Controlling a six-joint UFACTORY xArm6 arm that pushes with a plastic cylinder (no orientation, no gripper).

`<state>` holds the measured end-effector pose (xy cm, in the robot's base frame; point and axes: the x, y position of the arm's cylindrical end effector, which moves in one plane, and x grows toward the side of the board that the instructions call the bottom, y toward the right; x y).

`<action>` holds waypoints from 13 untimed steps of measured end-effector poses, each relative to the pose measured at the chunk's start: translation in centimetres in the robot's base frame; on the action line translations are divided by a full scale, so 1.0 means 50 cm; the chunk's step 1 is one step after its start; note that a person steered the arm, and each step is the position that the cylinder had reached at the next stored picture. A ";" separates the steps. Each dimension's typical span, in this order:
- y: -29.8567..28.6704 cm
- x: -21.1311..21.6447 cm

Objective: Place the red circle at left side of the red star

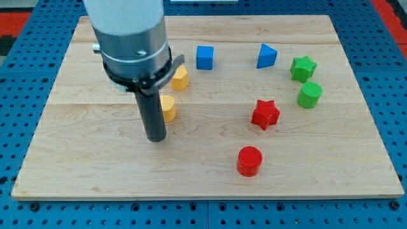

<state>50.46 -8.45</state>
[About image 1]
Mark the green star block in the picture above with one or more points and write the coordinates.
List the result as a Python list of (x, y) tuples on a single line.
[(302, 68)]

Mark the blue triangle block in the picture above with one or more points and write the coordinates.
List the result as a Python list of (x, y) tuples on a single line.
[(267, 56)]

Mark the green cylinder block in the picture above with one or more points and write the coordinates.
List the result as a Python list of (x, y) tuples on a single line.
[(309, 95)]

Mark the yellow heart block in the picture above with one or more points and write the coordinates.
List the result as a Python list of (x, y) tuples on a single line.
[(168, 107)]

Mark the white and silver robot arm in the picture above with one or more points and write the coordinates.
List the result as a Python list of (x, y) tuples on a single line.
[(132, 39)]

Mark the light wooden board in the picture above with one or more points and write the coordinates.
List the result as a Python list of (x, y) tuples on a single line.
[(90, 142)]

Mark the red star block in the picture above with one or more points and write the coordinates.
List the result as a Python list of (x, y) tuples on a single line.
[(265, 114)]

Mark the blue cube block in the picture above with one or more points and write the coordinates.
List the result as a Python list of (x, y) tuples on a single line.
[(205, 57)]

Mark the red cylinder block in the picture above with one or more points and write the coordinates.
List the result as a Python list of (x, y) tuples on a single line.
[(249, 161)]

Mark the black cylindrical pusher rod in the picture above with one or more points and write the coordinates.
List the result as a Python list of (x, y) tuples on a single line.
[(151, 112)]

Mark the yellow hexagon block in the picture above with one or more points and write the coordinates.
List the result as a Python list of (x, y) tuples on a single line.
[(180, 79)]

